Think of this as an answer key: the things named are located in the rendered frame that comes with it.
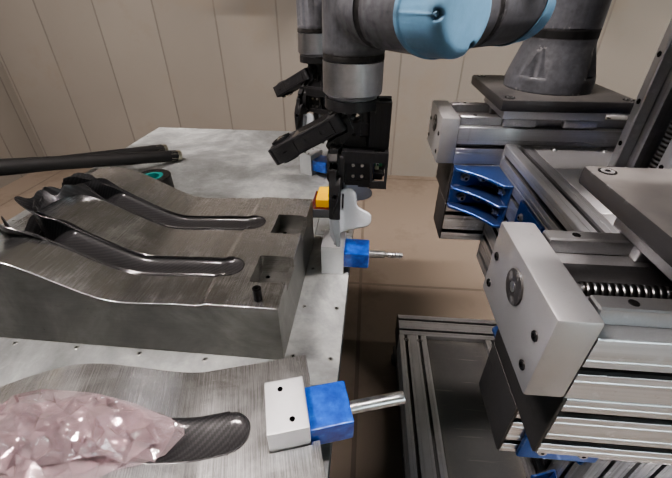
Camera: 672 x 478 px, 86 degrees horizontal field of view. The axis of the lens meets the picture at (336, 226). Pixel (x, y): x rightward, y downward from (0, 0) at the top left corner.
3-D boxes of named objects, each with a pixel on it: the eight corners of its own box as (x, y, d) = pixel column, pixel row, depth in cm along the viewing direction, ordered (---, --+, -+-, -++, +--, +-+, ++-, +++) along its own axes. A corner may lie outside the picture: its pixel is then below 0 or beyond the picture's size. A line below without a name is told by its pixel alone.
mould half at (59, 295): (314, 241, 67) (311, 174, 60) (283, 360, 46) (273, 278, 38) (62, 227, 71) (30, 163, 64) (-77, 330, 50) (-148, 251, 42)
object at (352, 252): (400, 259, 63) (403, 233, 60) (401, 278, 59) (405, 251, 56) (325, 255, 64) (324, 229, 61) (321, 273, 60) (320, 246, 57)
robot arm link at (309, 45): (289, 32, 75) (313, 29, 80) (291, 57, 77) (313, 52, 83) (319, 34, 71) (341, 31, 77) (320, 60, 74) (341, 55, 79)
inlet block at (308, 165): (354, 177, 91) (354, 157, 88) (343, 185, 87) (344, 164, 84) (311, 166, 97) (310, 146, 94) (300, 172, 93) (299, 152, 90)
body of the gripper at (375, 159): (385, 195, 50) (393, 104, 43) (323, 192, 50) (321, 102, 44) (384, 171, 56) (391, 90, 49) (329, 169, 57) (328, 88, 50)
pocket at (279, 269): (295, 278, 51) (294, 257, 49) (287, 305, 46) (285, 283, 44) (263, 276, 51) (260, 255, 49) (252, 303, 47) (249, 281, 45)
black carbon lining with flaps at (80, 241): (270, 226, 59) (264, 172, 54) (238, 294, 46) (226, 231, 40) (70, 215, 62) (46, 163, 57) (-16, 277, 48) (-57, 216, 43)
